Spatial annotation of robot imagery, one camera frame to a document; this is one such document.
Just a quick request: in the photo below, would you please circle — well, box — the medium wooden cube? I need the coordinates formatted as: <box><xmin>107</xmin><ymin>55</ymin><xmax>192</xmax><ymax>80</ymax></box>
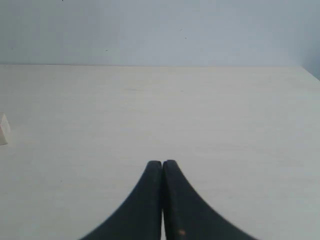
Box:
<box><xmin>0</xmin><ymin>112</ymin><xmax>11</xmax><ymax>146</ymax></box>

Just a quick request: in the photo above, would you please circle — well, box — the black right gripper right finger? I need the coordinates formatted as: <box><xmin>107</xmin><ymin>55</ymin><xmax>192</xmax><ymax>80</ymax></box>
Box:
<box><xmin>162</xmin><ymin>160</ymin><xmax>255</xmax><ymax>240</ymax></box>

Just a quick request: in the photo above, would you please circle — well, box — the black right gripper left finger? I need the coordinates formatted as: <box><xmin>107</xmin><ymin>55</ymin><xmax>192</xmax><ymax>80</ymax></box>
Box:
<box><xmin>83</xmin><ymin>160</ymin><xmax>162</xmax><ymax>240</ymax></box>

